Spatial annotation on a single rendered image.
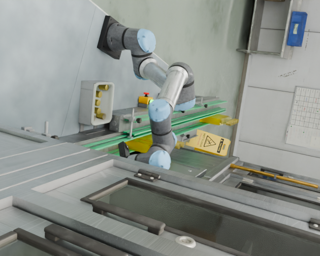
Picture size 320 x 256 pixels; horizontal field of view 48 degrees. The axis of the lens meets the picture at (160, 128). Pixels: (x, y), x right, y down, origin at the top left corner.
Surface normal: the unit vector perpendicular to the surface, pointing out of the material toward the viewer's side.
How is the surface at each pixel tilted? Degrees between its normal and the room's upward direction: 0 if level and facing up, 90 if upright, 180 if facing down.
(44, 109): 0
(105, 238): 90
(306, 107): 90
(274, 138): 90
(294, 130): 90
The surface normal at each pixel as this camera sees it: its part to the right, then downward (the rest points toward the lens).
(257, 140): -0.46, 0.13
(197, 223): 0.11, -0.97
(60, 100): 0.88, 0.19
